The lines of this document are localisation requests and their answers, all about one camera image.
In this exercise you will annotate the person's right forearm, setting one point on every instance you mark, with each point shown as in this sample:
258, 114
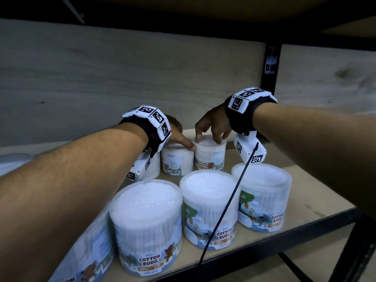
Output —
323, 149

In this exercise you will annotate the white jar with blue label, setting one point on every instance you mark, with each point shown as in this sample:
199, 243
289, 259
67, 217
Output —
176, 161
210, 155

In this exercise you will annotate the cotton bud tubs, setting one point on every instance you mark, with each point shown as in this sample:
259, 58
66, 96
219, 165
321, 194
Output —
147, 208

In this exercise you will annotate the person's left hand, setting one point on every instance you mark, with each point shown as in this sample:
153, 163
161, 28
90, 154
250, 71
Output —
176, 132

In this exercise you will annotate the black wristband with marker tags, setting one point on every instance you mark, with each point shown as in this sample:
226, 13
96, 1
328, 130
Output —
243, 114
147, 123

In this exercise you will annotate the person's left forearm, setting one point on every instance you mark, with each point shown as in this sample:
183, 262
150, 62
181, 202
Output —
58, 196

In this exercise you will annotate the person's right hand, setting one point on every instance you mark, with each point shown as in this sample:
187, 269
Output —
214, 120

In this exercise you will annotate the black frame wooden shelf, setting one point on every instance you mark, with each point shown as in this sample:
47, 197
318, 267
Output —
308, 187

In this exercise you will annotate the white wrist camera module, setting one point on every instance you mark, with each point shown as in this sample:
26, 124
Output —
246, 149
139, 168

